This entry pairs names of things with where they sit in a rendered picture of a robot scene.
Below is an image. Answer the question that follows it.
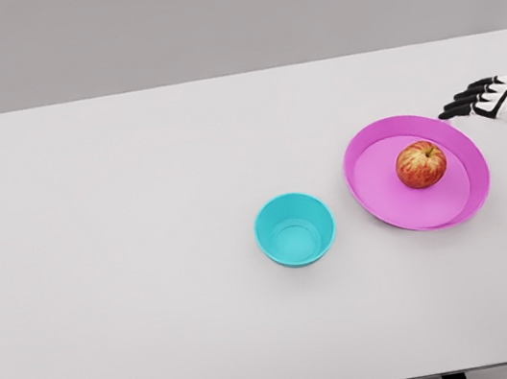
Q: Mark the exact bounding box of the blue bowl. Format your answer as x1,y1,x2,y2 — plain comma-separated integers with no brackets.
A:
249,186,343,275

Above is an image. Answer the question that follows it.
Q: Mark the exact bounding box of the pink plate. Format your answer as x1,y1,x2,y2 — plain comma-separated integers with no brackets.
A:
335,102,498,245

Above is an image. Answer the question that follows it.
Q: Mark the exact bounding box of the red yellow apple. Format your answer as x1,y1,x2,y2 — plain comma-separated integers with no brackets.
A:
391,136,452,193

